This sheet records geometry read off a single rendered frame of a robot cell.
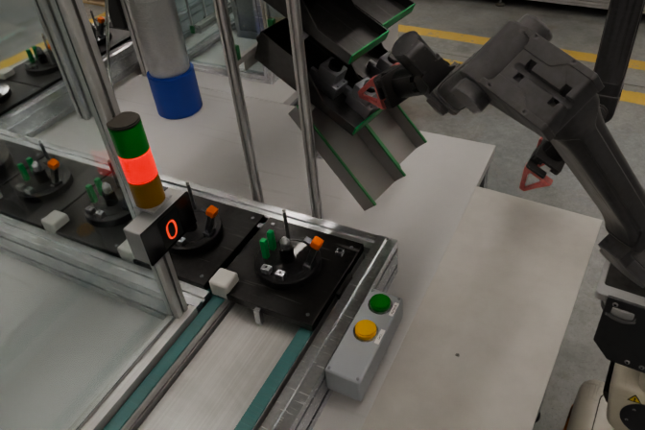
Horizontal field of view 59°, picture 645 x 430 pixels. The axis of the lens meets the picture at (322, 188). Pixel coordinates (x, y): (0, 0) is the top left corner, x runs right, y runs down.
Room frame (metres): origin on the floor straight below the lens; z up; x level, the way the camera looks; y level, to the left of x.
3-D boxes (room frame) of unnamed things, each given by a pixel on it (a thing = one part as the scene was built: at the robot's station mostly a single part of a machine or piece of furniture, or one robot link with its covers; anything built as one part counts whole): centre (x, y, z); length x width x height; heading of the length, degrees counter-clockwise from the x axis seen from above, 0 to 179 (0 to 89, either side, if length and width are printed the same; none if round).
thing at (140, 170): (0.76, 0.29, 1.33); 0.05 x 0.05 x 0.05
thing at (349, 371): (0.67, -0.05, 0.93); 0.21 x 0.07 x 0.06; 149
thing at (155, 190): (0.76, 0.29, 1.28); 0.05 x 0.05 x 0.05
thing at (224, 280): (0.82, 0.22, 0.97); 0.05 x 0.05 x 0.04; 59
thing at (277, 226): (0.86, 0.09, 0.96); 0.24 x 0.24 x 0.02; 59
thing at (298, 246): (0.86, 0.09, 0.98); 0.14 x 0.14 x 0.02
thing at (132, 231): (0.76, 0.29, 1.29); 0.12 x 0.05 x 0.25; 149
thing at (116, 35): (2.20, 0.84, 1.01); 0.24 x 0.24 x 0.13; 59
